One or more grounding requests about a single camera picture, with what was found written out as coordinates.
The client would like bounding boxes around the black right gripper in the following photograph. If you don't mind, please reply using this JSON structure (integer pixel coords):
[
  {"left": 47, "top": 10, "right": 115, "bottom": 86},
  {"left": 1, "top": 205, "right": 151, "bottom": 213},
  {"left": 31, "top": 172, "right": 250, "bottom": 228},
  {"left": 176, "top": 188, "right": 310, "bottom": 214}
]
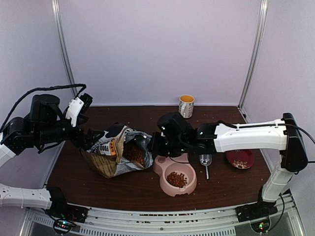
[{"left": 148, "top": 131, "right": 189, "bottom": 157}]

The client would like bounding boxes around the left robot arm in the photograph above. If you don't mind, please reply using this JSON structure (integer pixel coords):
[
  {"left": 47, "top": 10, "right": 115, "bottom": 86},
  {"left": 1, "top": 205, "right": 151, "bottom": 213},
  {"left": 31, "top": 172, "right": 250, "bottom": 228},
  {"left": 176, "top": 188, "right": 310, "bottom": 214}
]
[{"left": 0, "top": 93, "right": 95, "bottom": 218}]

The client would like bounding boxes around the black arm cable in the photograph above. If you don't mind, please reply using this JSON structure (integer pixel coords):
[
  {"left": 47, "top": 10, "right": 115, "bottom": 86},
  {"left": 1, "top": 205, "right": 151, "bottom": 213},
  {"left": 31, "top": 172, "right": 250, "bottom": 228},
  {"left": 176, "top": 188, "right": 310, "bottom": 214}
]
[
  {"left": 290, "top": 124, "right": 315, "bottom": 164},
  {"left": 0, "top": 84, "right": 87, "bottom": 131}
]

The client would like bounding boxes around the floral ceramic mug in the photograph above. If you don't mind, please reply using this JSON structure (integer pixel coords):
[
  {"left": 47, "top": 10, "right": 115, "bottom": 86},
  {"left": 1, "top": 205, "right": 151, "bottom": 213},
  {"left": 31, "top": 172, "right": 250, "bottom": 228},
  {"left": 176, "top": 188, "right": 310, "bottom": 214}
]
[{"left": 179, "top": 94, "right": 194, "bottom": 118}]

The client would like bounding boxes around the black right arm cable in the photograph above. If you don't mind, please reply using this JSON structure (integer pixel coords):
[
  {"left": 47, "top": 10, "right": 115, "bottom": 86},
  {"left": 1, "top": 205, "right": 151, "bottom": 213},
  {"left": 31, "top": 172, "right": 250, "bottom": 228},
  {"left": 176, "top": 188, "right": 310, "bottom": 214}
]
[{"left": 290, "top": 124, "right": 315, "bottom": 164}]

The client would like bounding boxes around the right aluminium frame post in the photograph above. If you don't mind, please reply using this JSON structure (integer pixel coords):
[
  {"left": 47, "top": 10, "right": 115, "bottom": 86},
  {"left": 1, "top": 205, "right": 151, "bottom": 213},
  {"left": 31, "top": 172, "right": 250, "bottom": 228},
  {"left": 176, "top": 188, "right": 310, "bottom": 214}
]
[{"left": 238, "top": 0, "right": 268, "bottom": 110}]

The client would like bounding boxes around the brown kibble pet food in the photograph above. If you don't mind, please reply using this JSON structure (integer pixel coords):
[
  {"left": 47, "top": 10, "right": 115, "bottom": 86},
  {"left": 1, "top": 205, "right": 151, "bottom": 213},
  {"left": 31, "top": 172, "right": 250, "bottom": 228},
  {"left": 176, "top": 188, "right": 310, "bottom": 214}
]
[{"left": 123, "top": 142, "right": 144, "bottom": 166}]

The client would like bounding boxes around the silver metal scoop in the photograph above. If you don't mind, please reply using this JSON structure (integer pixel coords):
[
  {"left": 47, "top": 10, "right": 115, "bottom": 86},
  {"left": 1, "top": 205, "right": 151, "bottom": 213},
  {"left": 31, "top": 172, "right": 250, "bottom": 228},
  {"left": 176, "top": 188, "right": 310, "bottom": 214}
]
[{"left": 199, "top": 154, "right": 212, "bottom": 180}]

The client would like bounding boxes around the pink double pet bowl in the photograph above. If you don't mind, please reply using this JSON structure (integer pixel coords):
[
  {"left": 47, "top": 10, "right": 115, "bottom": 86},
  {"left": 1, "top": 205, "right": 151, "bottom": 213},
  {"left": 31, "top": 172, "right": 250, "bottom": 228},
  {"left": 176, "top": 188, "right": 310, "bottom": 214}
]
[{"left": 153, "top": 153, "right": 197, "bottom": 197}]

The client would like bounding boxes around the left aluminium frame post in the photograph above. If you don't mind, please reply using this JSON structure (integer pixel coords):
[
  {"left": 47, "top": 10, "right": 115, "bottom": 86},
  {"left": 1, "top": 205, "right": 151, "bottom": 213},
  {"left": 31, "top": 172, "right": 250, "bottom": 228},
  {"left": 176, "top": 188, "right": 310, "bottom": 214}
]
[{"left": 51, "top": 0, "right": 75, "bottom": 85}]

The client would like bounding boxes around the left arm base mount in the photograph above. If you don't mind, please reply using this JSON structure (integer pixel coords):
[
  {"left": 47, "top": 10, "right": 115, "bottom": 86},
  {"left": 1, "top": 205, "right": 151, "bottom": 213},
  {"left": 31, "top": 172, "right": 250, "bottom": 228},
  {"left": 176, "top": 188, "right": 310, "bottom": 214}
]
[{"left": 44, "top": 187, "right": 89, "bottom": 235}]

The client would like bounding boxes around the brown pet food bag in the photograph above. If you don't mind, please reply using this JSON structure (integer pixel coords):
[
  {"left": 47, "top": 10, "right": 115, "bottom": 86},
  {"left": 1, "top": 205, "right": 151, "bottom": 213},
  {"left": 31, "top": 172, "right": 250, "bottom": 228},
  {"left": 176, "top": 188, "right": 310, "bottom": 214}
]
[{"left": 80, "top": 123, "right": 153, "bottom": 178}]

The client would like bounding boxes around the aluminium frame post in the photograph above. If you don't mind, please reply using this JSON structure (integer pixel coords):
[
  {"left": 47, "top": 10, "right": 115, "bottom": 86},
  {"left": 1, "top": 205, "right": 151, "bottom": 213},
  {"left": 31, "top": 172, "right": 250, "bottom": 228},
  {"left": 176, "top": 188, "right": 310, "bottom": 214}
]
[
  {"left": 51, "top": 0, "right": 75, "bottom": 85},
  {"left": 238, "top": 0, "right": 268, "bottom": 110}
]

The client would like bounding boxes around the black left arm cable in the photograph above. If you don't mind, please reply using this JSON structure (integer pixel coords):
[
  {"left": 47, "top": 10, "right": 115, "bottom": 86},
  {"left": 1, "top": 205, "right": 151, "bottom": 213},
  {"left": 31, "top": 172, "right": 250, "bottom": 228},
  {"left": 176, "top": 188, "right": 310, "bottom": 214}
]
[{"left": 0, "top": 84, "right": 87, "bottom": 131}]

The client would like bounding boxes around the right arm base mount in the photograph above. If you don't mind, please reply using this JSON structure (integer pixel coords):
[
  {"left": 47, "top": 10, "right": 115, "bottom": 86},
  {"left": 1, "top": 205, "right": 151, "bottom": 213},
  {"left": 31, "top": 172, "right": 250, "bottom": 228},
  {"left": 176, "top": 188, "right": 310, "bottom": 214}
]
[{"left": 235, "top": 203, "right": 278, "bottom": 234}]

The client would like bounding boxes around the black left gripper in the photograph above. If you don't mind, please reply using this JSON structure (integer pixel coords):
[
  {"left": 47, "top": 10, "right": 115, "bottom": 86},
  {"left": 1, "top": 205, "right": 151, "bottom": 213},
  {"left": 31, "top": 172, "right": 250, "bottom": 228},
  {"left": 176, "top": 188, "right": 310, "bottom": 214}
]
[{"left": 36, "top": 116, "right": 104, "bottom": 150}]

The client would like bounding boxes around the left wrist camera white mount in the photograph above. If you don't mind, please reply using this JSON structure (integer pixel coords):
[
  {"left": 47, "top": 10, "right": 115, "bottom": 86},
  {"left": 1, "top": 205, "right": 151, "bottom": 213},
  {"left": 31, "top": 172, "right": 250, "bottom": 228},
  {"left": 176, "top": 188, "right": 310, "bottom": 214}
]
[{"left": 64, "top": 93, "right": 93, "bottom": 127}]

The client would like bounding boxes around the red floral saucer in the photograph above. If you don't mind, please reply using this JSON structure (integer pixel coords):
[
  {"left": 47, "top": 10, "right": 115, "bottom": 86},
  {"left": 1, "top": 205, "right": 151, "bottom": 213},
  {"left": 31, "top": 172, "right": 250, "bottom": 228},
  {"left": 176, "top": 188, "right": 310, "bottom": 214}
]
[{"left": 225, "top": 150, "right": 255, "bottom": 170}]

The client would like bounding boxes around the front aluminium rail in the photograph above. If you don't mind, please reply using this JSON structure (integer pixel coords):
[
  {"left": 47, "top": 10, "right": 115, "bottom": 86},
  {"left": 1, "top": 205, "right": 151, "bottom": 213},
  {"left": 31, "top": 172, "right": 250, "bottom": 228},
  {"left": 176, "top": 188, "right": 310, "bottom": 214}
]
[{"left": 18, "top": 197, "right": 306, "bottom": 236}]

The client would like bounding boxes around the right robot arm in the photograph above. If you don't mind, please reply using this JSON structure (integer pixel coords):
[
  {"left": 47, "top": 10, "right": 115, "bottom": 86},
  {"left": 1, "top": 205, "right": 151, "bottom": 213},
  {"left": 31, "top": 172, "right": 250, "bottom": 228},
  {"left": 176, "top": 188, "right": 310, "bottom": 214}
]
[{"left": 148, "top": 112, "right": 309, "bottom": 217}]

